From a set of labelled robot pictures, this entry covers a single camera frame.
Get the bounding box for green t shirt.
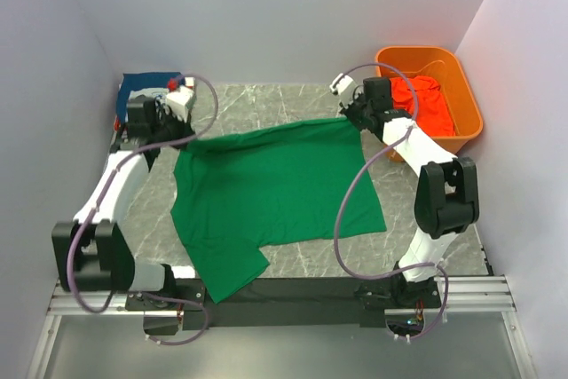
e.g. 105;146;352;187
171;118;387;302

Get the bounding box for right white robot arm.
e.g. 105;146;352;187
330;74;479;306

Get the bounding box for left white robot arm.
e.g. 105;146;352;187
51;87;195;297

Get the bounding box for folded blue t shirt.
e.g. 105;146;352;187
115;72;180;122

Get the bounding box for orange t shirt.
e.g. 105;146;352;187
390;75;455;138

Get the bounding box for orange plastic basket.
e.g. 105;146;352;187
375;46;483;154

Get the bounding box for black base beam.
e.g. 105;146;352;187
125;274;442;336

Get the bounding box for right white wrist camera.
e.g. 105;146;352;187
329;73;357;100

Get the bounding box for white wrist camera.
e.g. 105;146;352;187
329;73;357;100
165;77;196;123

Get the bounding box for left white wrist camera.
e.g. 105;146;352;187
165;77;196;123

